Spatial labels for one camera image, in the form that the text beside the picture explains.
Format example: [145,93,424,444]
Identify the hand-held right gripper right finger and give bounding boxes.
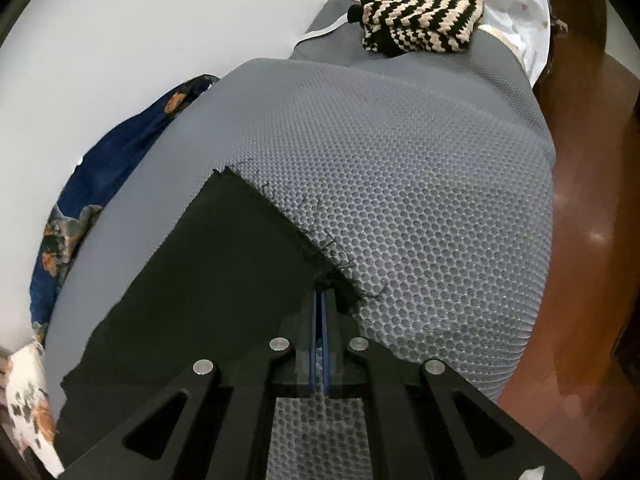
[322,289,582,480]

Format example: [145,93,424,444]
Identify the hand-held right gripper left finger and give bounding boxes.
[60,289,322,480]

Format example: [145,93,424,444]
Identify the black pants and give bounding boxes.
[59,166,381,411]

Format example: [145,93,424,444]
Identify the grey textured mattress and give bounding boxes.
[42,0,557,480]

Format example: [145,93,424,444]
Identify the blue floral blanket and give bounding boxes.
[29,74,221,347]

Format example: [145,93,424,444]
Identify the white floral pillow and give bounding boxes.
[0,342,66,479]

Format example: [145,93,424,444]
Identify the black beige striped knitted cloth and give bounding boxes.
[347,0,486,57]

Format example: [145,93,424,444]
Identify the white printed cloth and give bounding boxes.
[356,0,552,86]

